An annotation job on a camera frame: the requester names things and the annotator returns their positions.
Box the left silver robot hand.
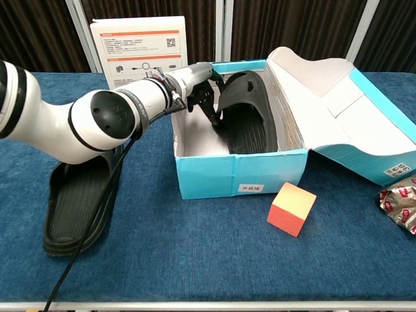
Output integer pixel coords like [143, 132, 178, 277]
[167, 63, 226, 128]

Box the blue velvet tablecloth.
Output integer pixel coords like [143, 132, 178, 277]
[0, 71, 416, 303]

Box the black rubber slipper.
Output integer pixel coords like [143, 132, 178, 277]
[44, 144, 126, 257]
[213, 70, 279, 153]

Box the white product box orange print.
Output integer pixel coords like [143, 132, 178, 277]
[90, 15, 189, 90]

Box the grey metal screen post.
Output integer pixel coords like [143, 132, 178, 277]
[64, 0, 101, 73]
[344, 0, 381, 71]
[216, 0, 234, 62]

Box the light blue cardboard shoe box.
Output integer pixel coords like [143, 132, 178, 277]
[171, 46, 416, 200]

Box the silver snack bag red print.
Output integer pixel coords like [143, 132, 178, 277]
[378, 175, 416, 235]

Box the orange yellow foam cube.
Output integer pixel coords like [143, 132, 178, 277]
[266, 181, 318, 240]

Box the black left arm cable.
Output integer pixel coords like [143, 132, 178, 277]
[44, 97, 189, 312]

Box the dark pleated curtain panel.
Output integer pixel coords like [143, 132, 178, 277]
[356, 0, 416, 74]
[231, 0, 368, 62]
[0, 0, 90, 74]
[80, 0, 218, 64]

